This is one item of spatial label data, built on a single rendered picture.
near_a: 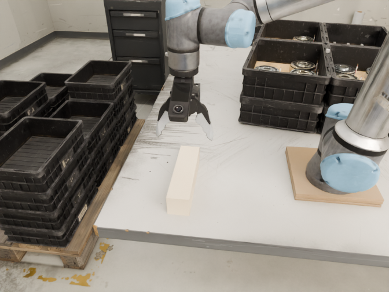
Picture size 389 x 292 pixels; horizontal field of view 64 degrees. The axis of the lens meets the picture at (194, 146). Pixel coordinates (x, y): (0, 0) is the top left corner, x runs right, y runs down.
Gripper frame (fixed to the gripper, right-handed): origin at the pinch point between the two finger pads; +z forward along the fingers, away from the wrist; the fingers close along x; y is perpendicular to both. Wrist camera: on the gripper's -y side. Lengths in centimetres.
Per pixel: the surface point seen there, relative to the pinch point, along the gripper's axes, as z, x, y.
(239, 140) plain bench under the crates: 16.2, -16.0, 26.5
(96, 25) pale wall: 65, 189, 381
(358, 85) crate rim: -5, -53, 31
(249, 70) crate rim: -6.4, -17.8, 36.8
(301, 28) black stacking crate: -3, -47, 111
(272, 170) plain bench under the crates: 16.3, -26.6, 10.6
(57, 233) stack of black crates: 60, 58, 11
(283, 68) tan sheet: 3, -34, 67
